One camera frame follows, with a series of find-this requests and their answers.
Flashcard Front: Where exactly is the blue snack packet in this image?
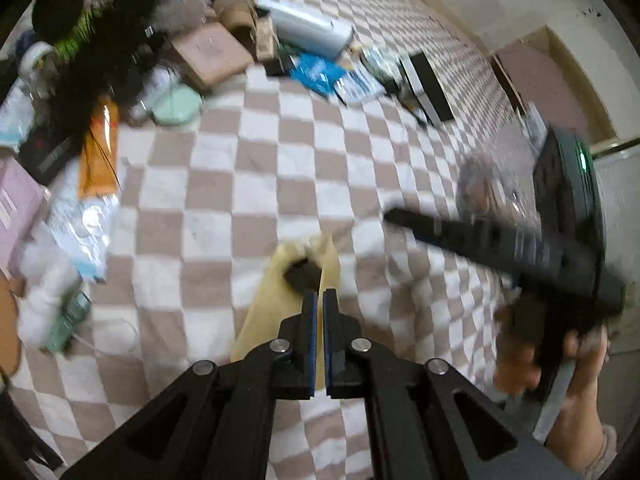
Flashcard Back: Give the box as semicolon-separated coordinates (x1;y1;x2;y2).
290;54;346;98

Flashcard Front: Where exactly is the orange tube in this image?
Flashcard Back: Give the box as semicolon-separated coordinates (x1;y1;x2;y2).
77;95;121;201

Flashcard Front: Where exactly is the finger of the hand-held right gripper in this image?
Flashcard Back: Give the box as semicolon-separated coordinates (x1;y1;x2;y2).
384;207;531;267

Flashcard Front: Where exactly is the clear blue-edged packet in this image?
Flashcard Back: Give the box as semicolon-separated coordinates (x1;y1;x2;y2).
47;195;121;283

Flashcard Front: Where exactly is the white slatted sliding door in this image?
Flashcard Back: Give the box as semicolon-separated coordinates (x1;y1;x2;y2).
595;152;640;281

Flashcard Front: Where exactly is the lilac box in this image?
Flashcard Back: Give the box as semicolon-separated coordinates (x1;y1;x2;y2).
0;157;48;276

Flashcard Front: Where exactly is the black clip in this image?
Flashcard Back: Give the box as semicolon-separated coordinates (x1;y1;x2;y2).
282;257;323;293

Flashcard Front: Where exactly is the mint green round compact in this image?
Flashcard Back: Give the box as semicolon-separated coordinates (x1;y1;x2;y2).
150;85;203;128

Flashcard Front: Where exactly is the wooden alcove frame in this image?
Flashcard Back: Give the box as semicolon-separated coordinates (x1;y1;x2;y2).
490;25;618;151

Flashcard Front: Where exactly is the white and blue sachet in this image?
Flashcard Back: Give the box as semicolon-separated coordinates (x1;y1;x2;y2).
334;67;388;106

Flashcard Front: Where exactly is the white fluffy ball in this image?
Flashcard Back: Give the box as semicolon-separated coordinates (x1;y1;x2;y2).
20;250;83;346

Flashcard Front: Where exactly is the white cylindrical device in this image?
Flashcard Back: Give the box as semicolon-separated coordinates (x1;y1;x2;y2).
255;0;355;58

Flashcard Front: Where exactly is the pink compact case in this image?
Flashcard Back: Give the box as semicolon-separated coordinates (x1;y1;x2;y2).
170;22;255;93

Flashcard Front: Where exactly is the black feather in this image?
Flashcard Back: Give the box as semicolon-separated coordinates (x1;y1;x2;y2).
50;0;171;131

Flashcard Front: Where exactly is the yellow paper envelope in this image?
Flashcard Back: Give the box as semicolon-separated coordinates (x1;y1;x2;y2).
230;234;341;361

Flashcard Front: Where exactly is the floral pouch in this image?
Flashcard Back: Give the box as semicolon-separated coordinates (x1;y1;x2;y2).
360;42;403;83

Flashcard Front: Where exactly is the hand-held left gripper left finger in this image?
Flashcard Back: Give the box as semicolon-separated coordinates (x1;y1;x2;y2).
60;291;319;480

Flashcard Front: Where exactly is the person's right forearm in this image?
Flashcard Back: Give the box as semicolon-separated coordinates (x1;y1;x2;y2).
542;360;621;476

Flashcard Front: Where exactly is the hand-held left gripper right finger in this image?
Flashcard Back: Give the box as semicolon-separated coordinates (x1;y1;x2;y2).
322;287;576;480

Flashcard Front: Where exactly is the white tape roll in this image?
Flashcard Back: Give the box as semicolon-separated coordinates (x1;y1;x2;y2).
19;41;56;73

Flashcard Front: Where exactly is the cardboard tube with hair ties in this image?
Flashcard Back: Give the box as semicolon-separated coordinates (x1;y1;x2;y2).
212;0;276;63

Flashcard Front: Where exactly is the pink round mirror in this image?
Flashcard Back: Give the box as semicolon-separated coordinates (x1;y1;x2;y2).
31;0;91;41

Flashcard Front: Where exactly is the pink bedding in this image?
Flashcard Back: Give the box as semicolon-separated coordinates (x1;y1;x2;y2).
495;40;591;136

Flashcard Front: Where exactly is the person's right hand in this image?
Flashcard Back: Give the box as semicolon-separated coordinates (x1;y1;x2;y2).
492;305;612;401

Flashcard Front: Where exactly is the black box with white side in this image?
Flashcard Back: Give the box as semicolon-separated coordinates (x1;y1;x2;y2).
397;51;455;128

